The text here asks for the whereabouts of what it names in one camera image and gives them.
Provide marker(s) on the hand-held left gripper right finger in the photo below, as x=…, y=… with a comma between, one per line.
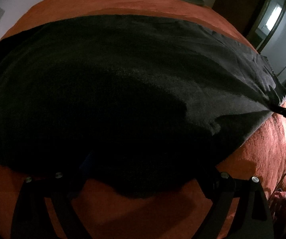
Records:
x=215, y=186

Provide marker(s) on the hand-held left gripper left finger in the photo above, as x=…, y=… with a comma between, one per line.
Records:
x=70, y=186

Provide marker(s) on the dark grey-green fleece garment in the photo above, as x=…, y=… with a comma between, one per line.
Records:
x=108, y=79

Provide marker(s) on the orange fleece blanket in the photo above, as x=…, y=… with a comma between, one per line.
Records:
x=257, y=149

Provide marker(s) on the patterned red cloth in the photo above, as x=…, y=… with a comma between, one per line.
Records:
x=282, y=199

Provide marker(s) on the dark wooden door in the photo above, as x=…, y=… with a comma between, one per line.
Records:
x=237, y=5

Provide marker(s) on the metal door frame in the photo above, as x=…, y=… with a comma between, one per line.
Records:
x=275, y=29

